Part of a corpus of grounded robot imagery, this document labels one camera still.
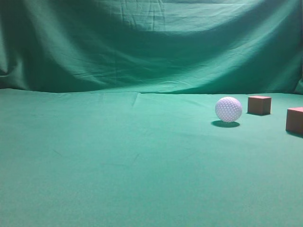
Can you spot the red cube block at edge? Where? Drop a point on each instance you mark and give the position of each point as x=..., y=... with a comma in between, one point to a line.
x=294, y=120

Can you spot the white dimpled golf ball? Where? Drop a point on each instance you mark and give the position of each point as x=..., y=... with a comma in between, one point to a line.
x=228, y=109

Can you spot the red wooden cube block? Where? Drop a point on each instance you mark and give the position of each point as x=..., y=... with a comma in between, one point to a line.
x=259, y=105

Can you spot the green cloth backdrop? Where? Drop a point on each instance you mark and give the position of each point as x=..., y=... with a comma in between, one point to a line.
x=107, y=113

